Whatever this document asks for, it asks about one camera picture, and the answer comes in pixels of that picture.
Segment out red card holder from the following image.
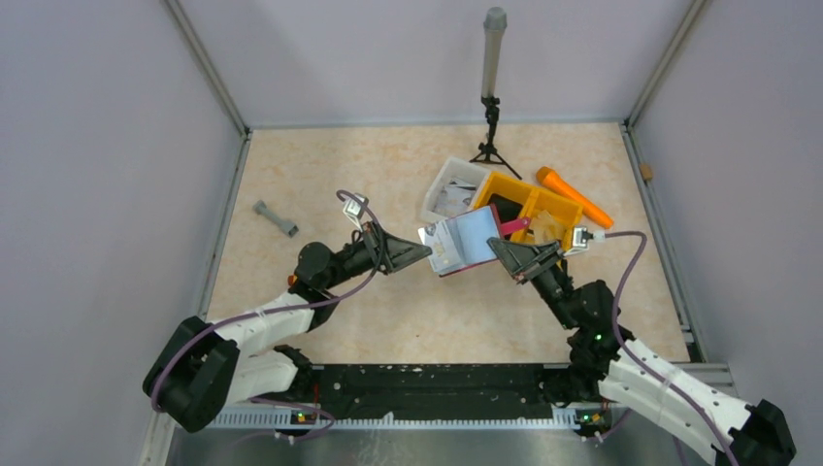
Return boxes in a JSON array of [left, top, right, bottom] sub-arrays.
[[418, 205, 531, 277]]

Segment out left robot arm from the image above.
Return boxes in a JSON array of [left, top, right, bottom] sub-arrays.
[[142, 221, 432, 432]]

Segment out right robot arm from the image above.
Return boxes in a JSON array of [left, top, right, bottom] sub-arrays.
[[488, 238, 797, 465]]

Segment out tan cards in bin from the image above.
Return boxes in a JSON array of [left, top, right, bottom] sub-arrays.
[[530, 211, 566, 244]]

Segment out cards in white bin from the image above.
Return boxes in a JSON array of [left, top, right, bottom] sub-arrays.
[[432, 182, 477, 217]]

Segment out black block in bin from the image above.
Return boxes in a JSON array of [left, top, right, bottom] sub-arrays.
[[489, 194, 523, 223]]

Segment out yellow plastic bin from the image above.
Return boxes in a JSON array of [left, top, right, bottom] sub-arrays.
[[473, 172, 582, 250]]

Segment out orange plastic carrot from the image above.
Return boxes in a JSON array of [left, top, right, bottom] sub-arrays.
[[536, 166, 614, 229]]

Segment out white plastic bin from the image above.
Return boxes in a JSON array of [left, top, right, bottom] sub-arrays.
[[418, 157, 491, 222]]

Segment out black mini tripod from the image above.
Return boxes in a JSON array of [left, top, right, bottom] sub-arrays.
[[469, 96, 523, 181]]

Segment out grey plastic connector piece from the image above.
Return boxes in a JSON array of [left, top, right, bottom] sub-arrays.
[[252, 200, 299, 238]]

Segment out grey tube on tripod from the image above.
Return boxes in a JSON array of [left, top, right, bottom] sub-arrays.
[[480, 7, 508, 98]]

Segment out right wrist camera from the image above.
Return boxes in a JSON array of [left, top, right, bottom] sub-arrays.
[[564, 225, 606, 257]]

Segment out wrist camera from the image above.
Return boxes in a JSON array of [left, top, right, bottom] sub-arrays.
[[564, 225, 606, 257], [340, 193, 369, 231]]

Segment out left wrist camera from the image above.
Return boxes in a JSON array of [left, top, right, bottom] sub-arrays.
[[340, 193, 369, 231]]

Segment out small tan wall object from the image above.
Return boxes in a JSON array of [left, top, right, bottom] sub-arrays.
[[638, 162, 654, 183]]

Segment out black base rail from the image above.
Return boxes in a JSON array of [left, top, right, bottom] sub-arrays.
[[276, 363, 612, 422]]

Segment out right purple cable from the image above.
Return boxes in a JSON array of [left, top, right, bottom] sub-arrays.
[[594, 231, 741, 466]]

